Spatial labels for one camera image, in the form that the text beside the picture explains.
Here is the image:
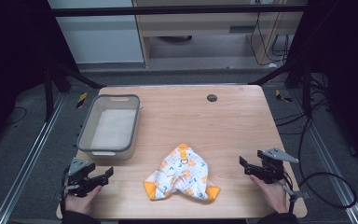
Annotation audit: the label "black metal stand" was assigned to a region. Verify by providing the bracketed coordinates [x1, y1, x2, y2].
[42, 57, 106, 123]
[248, 57, 313, 119]

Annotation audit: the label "white orange printed baby cloth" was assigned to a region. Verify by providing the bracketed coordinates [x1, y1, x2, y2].
[143, 143, 222, 203]

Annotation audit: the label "yellow black tape strip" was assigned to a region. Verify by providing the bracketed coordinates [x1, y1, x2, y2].
[76, 91, 89, 109]
[274, 89, 293, 104]

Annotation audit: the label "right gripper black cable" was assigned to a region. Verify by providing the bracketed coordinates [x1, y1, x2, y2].
[280, 172, 311, 215]

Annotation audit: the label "person's right hand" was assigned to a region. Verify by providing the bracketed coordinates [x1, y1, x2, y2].
[249, 174, 289, 215]

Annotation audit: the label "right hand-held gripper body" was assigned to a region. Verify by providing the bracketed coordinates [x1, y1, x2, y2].
[248, 147, 300, 185]

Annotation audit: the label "light wooden desk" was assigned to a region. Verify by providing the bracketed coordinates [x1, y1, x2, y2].
[131, 0, 307, 68]

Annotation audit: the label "black hanging cables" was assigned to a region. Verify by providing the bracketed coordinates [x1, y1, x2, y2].
[249, 11, 291, 67]

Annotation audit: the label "grey rimmed white plastic basket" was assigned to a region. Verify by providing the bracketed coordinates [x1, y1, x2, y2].
[76, 93, 142, 161]

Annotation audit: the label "black horizontal frame bar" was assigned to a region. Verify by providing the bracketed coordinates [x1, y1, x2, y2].
[47, 3, 308, 18]

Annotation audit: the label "black floor cable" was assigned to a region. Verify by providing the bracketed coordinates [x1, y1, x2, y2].
[297, 115, 358, 210]

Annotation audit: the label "white cabinet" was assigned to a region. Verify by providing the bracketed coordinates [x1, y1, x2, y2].
[47, 0, 145, 65]

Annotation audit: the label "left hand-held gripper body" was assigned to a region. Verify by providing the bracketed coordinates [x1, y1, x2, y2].
[64, 157, 104, 198]

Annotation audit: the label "aluminium floor rail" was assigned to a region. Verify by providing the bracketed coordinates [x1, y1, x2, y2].
[0, 92, 67, 224]
[291, 89, 358, 224]

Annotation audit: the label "person's left hand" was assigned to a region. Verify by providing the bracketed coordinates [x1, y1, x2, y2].
[64, 184, 103, 217]

